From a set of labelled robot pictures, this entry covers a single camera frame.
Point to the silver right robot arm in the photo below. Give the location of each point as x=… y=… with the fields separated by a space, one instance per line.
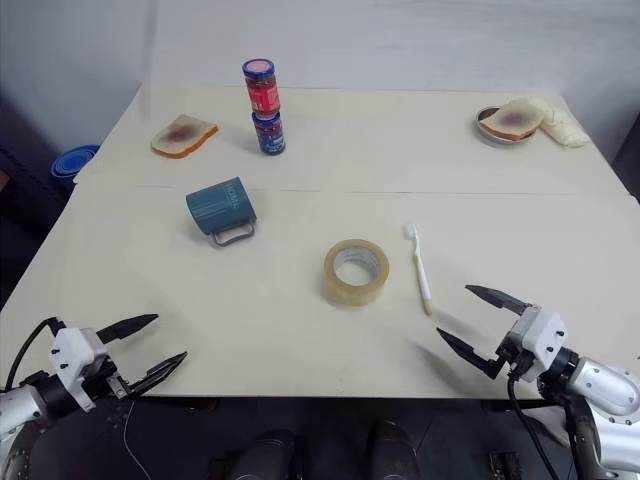
x=600 y=395

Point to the white toothbrush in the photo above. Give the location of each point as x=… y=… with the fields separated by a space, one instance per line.
x=421 y=272

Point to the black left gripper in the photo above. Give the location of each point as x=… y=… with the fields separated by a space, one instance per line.
x=116 y=382

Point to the blue plastic bowl stack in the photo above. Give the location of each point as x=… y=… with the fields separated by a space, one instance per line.
x=72 y=165

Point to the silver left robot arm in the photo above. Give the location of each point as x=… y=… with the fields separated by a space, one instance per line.
x=30 y=405

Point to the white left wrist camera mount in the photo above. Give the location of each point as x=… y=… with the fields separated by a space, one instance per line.
x=75 y=352

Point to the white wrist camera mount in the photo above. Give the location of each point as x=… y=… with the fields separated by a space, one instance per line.
x=75 y=352
x=537 y=332

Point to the bread slice with jam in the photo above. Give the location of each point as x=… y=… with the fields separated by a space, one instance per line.
x=512 y=120
x=182 y=137

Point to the round metal plate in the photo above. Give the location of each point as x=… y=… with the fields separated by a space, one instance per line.
x=500 y=138

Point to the clear packing tape roll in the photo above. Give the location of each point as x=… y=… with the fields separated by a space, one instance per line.
x=356 y=282

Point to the red label jam jar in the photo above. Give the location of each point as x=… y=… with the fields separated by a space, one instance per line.
x=260 y=87

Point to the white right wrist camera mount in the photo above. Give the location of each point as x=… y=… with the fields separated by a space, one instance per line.
x=537 y=332

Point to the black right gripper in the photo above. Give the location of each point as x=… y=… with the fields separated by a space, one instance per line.
x=517 y=362

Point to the blue label jam jar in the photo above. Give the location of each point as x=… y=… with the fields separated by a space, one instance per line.
x=269 y=134

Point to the white crumpled cloth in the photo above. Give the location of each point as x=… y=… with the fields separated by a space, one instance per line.
x=562 y=125

